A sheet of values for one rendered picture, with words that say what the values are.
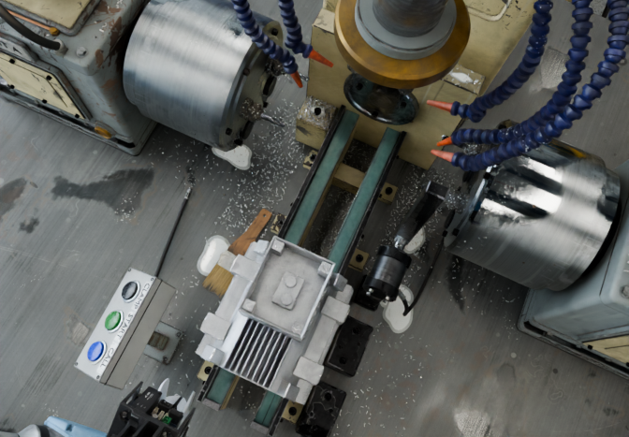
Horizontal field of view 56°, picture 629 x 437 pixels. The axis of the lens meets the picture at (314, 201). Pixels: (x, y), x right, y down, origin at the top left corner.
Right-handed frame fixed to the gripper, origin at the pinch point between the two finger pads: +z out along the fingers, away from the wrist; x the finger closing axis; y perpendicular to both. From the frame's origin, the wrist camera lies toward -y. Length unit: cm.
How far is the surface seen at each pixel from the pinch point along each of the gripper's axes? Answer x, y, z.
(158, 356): 12.1, -14.6, 33.1
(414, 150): -16, 40, 56
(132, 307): 13.9, 3.5, 12.2
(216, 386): -1.5, -8.8, 23.2
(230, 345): -2.1, 5.0, 12.1
